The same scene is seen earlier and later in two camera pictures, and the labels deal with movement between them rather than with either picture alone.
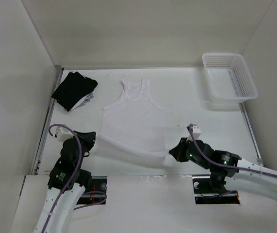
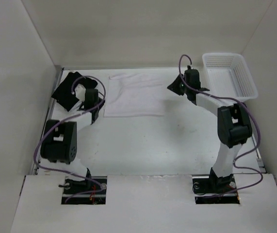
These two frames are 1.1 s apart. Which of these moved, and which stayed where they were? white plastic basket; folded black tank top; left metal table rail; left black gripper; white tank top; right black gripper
Moved: white tank top; right black gripper; left black gripper
Stayed: white plastic basket; folded black tank top; left metal table rail
